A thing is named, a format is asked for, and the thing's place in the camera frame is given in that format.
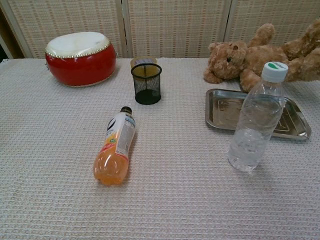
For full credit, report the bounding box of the small transparent water bottle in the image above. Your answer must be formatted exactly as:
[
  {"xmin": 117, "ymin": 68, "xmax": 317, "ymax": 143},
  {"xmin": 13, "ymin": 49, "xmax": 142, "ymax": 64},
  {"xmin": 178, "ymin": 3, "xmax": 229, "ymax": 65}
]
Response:
[{"xmin": 227, "ymin": 61, "xmax": 290, "ymax": 173}]

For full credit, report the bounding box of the red drum with white skin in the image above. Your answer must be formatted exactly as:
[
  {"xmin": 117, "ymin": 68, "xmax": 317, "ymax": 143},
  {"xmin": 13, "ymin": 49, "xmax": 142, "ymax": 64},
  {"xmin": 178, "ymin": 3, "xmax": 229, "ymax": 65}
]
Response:
[{"xmin": 44, "ymin": 31, "xmax": 117, "ymax": 88}]

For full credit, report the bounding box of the woven folding screen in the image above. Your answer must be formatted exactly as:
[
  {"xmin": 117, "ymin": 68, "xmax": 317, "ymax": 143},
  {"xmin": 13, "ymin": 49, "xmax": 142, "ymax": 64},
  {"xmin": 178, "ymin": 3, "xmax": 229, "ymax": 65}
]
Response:
[{"xmin": 0, "ymin": 0, "xmax": 320, "ymax": 60}]

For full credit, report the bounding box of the stainless steel tray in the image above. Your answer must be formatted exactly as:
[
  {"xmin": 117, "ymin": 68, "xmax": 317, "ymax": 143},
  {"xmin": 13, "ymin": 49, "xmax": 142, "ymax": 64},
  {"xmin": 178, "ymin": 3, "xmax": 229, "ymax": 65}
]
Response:
[{"xmin": 204, "ymin": 88, "xmax": 313, "ymax": 141}]

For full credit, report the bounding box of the brown teddy bear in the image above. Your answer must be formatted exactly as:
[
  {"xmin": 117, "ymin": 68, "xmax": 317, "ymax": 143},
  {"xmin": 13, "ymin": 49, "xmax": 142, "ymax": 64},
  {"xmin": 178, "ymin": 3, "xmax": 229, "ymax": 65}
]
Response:
[{"xmin": 203, "ymin": 17, "xmax": 320, "ymax": 93}]

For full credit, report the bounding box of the orange juice bottle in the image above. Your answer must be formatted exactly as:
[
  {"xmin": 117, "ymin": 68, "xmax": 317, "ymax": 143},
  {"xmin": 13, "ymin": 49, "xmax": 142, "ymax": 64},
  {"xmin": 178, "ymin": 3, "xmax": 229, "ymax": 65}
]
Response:
[{"xmin": 93, "ymin": 106, "xmax": 137, "ymax": 187}]

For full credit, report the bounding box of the black mesh pen holder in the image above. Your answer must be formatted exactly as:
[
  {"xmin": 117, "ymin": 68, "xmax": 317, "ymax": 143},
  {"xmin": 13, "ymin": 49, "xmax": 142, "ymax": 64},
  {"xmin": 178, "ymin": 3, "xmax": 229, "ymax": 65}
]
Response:
[{"xmin": 130, "ymin": 62, "xmax": 163, "ymax": 105}]

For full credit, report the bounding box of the white woven tablecloth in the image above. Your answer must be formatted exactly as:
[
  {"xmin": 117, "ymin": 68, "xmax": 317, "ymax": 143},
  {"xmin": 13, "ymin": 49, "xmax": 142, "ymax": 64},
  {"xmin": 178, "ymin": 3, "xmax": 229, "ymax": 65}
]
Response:
[{"xmin": 0, "ymin": 57, "xmax": 320, "ymax": 240}]

